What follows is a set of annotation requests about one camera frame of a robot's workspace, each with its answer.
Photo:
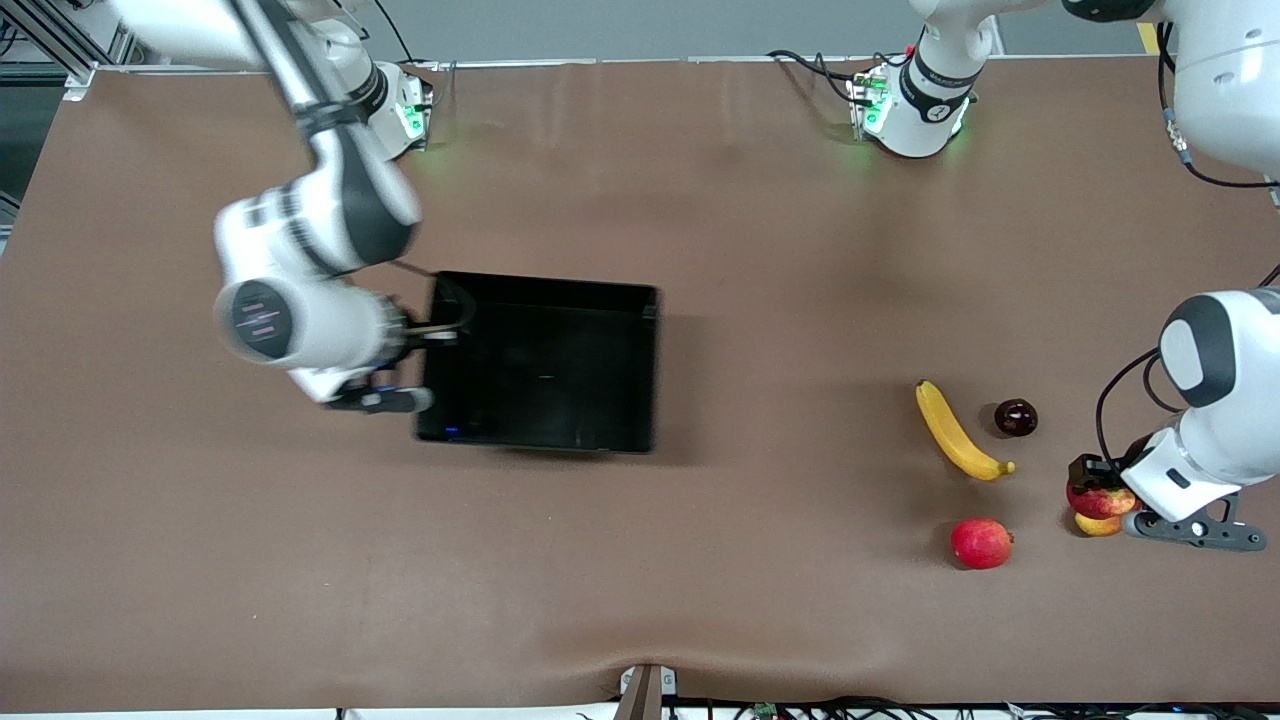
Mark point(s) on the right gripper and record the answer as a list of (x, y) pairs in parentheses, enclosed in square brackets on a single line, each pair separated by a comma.
[(412, 335)]

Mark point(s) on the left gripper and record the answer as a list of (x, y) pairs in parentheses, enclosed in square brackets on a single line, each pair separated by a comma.
[(1088, 470)]

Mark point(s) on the red yellow apple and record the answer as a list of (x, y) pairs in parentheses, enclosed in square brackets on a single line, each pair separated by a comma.
[(1100, 500)]

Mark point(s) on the black plastic box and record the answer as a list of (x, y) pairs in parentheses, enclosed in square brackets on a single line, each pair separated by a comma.
[(560, 370)]

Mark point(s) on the yellow banana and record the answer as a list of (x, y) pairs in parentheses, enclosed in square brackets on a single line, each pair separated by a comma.
[(950, 430)]

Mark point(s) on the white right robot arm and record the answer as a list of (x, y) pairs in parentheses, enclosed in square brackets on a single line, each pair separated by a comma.
[(340, 200)]

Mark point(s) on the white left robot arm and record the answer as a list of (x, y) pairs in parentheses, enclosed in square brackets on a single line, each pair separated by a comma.
[(1220, 80)]

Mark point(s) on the red yellow mango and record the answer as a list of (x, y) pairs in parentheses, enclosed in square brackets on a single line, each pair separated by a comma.
[(1098, 525)]

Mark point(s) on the dark purple plum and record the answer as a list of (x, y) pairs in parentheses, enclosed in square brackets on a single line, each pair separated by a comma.
[(1016, 418)]

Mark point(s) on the metal camera pole bracket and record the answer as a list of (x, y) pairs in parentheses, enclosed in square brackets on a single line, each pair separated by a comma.
[(645, 690)]

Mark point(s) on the aluminium frame with struts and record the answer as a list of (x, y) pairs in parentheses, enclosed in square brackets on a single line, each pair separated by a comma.
[(60, 45)]

